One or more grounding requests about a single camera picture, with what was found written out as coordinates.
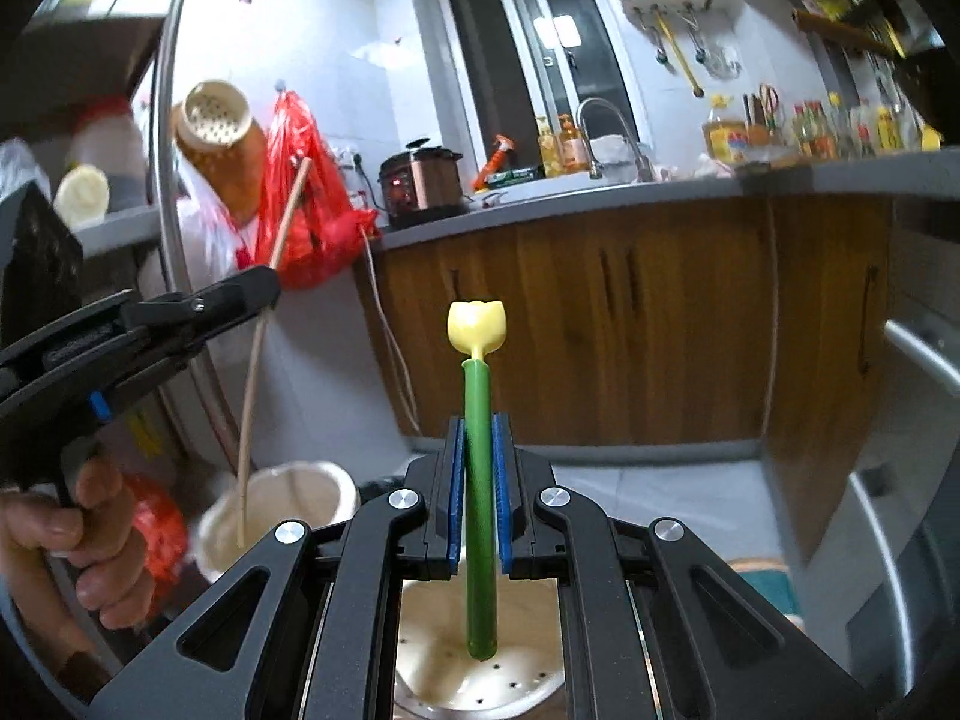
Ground stainless steel appliance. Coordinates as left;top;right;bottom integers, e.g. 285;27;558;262
844;195;960;691

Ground wooden chopstick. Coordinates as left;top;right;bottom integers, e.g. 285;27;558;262
235;156;313;550

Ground amber liquid bottle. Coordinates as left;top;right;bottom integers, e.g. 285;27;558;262
559;114;591;174

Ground copper electric pressure cooker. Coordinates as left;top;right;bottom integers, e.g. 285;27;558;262
377;137;466;231

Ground white power cable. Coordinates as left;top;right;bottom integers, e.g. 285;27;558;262
358;225;422;432

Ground row of condiment bottles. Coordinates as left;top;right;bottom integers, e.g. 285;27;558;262
791;92;925;160

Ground wall rack with items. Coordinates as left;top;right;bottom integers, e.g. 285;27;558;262
784;0;947;62

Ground yellow cooking oil bottle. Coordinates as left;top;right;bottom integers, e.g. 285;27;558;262
703;94;752;166

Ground orange perforated utensil drainer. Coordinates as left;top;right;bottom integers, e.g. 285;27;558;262
171;79;269;224

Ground wooden kitchen cabinet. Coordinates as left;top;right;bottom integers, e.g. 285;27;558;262
352;195;897;567

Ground red plastic bag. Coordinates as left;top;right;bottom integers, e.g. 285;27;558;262
253;90;381;291

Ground yellow hose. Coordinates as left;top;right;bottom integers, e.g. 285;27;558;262
657;7;707;99

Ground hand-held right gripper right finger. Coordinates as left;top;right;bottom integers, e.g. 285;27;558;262
491;412;882;720

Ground white ceramic utensil holder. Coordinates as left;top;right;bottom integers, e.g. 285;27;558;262
390;540;571;720

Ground green flat box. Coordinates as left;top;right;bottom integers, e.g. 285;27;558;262
487;165;545;189

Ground person's left hand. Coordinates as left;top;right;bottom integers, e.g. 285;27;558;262
0;456;149;629

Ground white steamed bun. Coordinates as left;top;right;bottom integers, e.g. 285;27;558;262
52;163;112;232

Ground white cloth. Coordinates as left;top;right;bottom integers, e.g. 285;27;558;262
589;133;640;181

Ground cream holder with gold pattern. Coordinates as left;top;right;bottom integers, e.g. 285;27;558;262
196;461;359;586

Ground metal kitchen faucet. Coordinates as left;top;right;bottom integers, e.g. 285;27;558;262
574;96;655;183

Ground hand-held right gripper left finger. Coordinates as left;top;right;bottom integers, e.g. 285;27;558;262
88;415;466;720

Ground grey storage shelf unit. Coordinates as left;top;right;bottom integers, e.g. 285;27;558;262
0;0;248;481

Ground clear plastic bag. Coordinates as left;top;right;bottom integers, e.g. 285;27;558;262
0;139;51;197

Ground knife and scissors holder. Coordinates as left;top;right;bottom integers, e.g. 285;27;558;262
742;81;786;149

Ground white jar with red lid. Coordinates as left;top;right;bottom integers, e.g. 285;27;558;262
71;96;149;212

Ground yellow liquid bottle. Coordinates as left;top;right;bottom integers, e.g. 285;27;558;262
535;116;564;178

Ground green utensil with yellow tulip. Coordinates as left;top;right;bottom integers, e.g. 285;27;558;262
446;300;509;662

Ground teal and orange floor mat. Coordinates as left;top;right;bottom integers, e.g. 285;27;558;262
727;553;797;616

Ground white plastic bag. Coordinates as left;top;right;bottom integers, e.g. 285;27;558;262
180;157;263;295

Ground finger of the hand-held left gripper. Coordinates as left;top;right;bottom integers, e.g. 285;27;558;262
0;266;284;452

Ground orange spray bottle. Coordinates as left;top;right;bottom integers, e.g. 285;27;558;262
470;133;520;193

